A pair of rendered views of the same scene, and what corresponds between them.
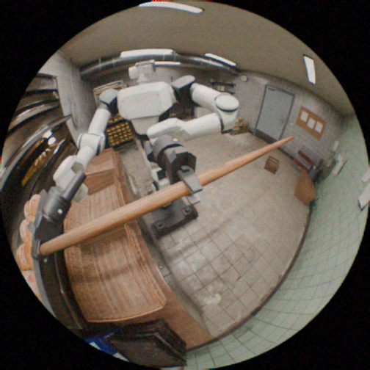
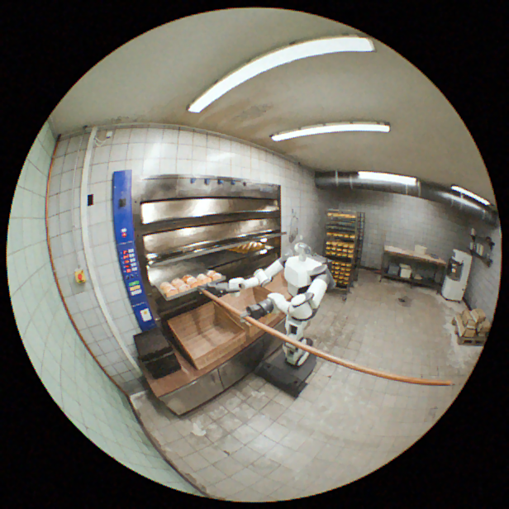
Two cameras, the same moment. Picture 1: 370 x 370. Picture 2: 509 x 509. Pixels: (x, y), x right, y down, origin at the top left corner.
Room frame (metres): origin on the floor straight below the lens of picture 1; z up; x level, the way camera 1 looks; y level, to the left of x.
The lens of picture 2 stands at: (0.00, -0.76, 1.76)
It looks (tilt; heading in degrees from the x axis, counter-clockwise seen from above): 16 degrees down; 75
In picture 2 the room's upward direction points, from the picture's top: 1 degrees counter-clockwise
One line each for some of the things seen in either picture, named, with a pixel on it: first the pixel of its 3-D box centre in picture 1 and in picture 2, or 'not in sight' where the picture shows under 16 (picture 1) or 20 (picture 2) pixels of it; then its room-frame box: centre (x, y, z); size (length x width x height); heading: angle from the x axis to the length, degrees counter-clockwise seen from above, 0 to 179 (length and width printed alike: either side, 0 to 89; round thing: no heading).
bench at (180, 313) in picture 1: (121, 230); (245, 340); (0.27, 0.69, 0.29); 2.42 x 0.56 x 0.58; 32
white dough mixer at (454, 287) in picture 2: (202, 105); (455, 275); (5.55, -0.84, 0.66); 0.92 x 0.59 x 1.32; 122
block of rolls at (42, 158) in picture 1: (37, 161); (241, 245); (0.47, 1.67, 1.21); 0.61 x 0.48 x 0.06; 122
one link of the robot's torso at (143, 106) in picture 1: (149, 107); (307, 276); (0.67, 0.21, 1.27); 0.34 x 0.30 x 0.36; 93
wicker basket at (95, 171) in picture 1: (97, 164); (282, 287); (0.89, 1.09, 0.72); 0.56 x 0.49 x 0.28; 32
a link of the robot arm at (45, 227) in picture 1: (49, 221); (216, 289); (0.01, 0.36, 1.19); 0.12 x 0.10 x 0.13; 176
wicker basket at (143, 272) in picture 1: (107, 274); (206, 332); (-0.14, 0.45, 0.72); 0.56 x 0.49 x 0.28; 32
